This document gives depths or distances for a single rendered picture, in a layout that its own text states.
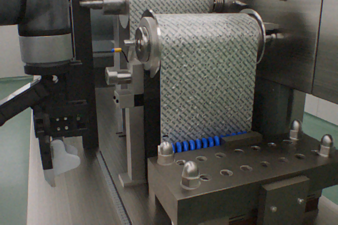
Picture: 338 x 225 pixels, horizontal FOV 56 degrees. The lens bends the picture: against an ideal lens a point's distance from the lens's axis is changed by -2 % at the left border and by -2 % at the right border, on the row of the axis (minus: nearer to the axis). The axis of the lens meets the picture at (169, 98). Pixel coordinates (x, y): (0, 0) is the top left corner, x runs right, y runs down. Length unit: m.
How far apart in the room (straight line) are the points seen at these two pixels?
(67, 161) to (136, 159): 0.29
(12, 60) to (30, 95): 5.78
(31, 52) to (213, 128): 0.45
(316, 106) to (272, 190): 3.49
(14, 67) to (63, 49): 5.81
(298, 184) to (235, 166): 0.12
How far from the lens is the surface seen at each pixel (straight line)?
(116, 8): 0.92
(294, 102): 1.08
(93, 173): 0.91
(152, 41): 0.66
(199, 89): 0.72
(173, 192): 0.57
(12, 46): 6.25
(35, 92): 0.51
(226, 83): 0.75
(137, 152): 0.80
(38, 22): 0.48
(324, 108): 4.00
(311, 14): 0.77
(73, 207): 0.78
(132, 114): 0.76
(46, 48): 0.48
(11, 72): 6.32
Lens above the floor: 1.34
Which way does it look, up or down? 17 degrees down
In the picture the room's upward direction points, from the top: straight up
